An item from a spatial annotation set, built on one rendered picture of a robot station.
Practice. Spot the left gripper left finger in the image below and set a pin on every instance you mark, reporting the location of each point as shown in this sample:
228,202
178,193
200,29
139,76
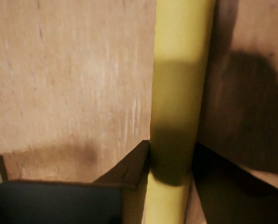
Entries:
30,201

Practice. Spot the long yellow rail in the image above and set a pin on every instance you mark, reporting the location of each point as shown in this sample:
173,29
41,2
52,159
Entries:
182,39

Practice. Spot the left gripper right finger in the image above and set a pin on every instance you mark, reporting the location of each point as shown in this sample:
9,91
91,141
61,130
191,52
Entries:
229,194

